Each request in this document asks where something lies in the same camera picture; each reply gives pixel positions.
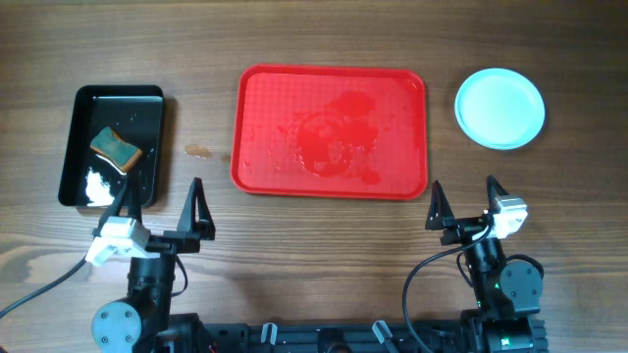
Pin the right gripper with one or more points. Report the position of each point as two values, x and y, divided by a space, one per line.
463 228

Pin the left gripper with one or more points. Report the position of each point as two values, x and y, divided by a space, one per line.
183 242

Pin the green and orange sponge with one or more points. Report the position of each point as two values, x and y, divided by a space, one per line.
110 146

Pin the light blue plate back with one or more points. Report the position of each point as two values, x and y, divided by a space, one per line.
481 135

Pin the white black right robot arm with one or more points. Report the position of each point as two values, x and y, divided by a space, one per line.
507 289

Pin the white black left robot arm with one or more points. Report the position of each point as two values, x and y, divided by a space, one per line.
142 321

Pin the black water tray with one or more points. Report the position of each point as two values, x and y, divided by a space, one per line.
136 113

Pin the red serving tray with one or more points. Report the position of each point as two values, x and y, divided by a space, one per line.
336 132

